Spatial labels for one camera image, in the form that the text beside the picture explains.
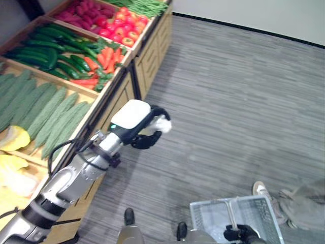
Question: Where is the purple sweet potato pile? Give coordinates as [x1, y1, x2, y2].
[54, 0, 117, 33]

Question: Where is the black wall baseboard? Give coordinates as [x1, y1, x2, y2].
[172, 11, 325, 49]

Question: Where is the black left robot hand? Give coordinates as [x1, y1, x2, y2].
[108, 99, 171, 150]

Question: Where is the person's white shoe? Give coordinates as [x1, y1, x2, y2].
[251, 180, 274, 203]

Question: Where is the robot right leg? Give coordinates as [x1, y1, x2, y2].
[184, 233, 217, 244]

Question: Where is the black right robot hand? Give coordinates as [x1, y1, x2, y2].
[223, 224, 260, 242]

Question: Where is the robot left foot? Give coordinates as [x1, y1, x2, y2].
[123, 207, 136, 226]

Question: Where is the green beans pile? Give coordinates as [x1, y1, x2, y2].
[106, 0, 170, 19]

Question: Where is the yellow napa cabbage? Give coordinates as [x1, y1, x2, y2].
[0, 177, 39, 226]
[0, 125, 31, 153]
[0, 154, 29, 179]

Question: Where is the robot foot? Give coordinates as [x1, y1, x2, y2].
[176, 221, 188, 241]
[123, 207, 136, 226]

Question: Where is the robot left leg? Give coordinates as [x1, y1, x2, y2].
[118, 224, 143, 244]

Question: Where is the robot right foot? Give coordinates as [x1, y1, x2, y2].
[176, 221, 188, 241]

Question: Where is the person's leg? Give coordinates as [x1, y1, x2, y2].
[270, 177, 325, 231]

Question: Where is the robot leg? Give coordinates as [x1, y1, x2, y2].
[184, 233, 217, 244]
[118, 224, 143, 244]

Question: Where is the wooden produce stand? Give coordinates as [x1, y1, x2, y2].
[0, 15, 136, 244]
[45, 0, 174, 100]

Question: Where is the grey plastic shopping basket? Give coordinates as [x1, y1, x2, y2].
[189, 195, 285, 244]

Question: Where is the dark green cucumber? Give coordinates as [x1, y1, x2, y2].
[27, 39, 66, 52]
[70, 54, 91, 73]
[62, 40, 99, 58]
[56, 60, 81, 80]
[34, 26, 77, 42]
[45, 23, 85, 39]
[40, 66, 70, 81]
[14, 46, 58, 70]

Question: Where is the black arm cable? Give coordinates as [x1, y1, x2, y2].
[47, 138, 110, 176]

